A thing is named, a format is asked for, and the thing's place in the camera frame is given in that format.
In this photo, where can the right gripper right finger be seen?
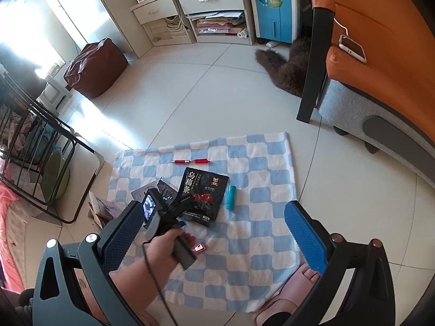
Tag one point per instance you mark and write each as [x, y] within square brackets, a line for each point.
[369, 299]

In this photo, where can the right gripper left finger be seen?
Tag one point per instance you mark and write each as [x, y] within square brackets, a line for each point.
[58, 299]

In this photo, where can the black snack packet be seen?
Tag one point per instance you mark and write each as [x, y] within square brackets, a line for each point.
[207, 189]

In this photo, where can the red pen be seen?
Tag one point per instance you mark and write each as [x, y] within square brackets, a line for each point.
[192, 161]

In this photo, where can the white barcode packet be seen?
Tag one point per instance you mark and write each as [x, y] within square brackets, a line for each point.
[140, 193]

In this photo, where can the person left forearm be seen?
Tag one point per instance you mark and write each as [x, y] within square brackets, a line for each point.
[138, 289]

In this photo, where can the person left hand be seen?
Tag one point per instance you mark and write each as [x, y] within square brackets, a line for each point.
[159, 258]

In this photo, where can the small dark foil packet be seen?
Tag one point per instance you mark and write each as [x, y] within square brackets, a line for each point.
[167, 192]

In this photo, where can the pink cardboard box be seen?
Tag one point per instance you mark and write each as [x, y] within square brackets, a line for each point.
[101, 211]

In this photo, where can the teal cylinder tube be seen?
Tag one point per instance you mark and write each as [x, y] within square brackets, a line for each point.
[231, 197]

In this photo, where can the pink slipper foot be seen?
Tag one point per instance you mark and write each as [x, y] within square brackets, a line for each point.
[278, 309]

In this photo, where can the blue white checkered cloth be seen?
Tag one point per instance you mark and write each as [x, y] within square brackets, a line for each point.
[249, 252]

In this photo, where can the black metal rack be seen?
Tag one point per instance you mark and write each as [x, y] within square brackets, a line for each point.
[37, 149]

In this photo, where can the dark brown storage bag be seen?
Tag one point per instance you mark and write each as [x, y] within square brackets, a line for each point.
[96, 68]

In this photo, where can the white bedside cabinet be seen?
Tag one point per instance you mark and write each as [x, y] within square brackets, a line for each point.
[172, 22]

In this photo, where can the blue white air cooler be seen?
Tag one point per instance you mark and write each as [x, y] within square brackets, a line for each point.
[277, 20]

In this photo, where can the white smartphone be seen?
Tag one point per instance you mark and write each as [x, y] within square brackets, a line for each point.
[352, 48]

